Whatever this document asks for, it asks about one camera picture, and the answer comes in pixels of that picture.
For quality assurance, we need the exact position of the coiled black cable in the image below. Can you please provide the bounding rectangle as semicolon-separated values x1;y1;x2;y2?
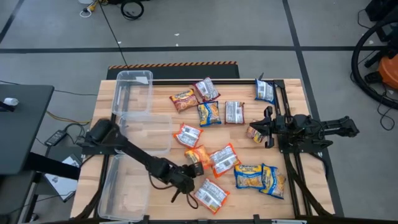
120;0;146;21

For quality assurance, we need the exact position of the black equipment case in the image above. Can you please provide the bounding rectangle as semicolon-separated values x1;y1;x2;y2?
365;0;398;43

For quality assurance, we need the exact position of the pink yellow noodle pack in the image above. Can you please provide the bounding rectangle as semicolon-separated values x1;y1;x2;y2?
246;126;265;144

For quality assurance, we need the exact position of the blue noodle pack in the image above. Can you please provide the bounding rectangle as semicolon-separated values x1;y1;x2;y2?
197;101;222;128
254;78;276;105
233;164;265;190
259;164;286;200

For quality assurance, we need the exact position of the black vacuum hose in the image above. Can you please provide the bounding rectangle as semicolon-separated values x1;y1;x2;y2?
350;14;398;110

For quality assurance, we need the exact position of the orange chicken noodle pack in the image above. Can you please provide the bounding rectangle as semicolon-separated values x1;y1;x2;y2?
194;177;231;215
173;123;205;149
183;144;214;170
209;142;243;179

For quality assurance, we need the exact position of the black power adapter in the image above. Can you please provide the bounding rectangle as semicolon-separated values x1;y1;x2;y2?
44;129;68;147

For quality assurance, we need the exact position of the black aluminium rig frame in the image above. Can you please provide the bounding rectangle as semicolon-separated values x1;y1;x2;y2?
73;79;335;224

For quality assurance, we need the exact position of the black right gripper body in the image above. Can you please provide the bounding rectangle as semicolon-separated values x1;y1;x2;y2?
264;106;289;149

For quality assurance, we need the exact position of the long black floor cable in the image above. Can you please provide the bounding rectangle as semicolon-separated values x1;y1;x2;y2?
98;0;130;70

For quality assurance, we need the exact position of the white paper sheet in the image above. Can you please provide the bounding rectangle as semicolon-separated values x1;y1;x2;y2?
43;155;82;203

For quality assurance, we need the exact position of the orange shop vacuum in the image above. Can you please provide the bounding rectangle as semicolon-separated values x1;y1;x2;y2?
377;54;398;91

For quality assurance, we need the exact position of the black desk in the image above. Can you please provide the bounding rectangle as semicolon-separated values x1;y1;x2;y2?
0;84;55;175

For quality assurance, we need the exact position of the yellow white power cord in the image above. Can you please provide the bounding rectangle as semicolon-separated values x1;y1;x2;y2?
79;0;100;19

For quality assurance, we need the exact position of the red beef noodle pack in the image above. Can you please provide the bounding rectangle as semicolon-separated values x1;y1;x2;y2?
169;88;200;113
192;77;221;103
224;100;246;125

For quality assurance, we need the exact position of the clear plastic bin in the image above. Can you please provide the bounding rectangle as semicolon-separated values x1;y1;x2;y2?
111;70;154;116
118;114;174;156
98;154;153;223

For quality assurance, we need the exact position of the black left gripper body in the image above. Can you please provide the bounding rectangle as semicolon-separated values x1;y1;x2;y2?
171;161;205;203

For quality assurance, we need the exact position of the black hazard-striped floor mat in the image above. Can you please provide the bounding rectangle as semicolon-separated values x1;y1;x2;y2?
106;61;241;80

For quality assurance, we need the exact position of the black bar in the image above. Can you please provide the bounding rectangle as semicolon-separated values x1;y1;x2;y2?
24;152;81;180

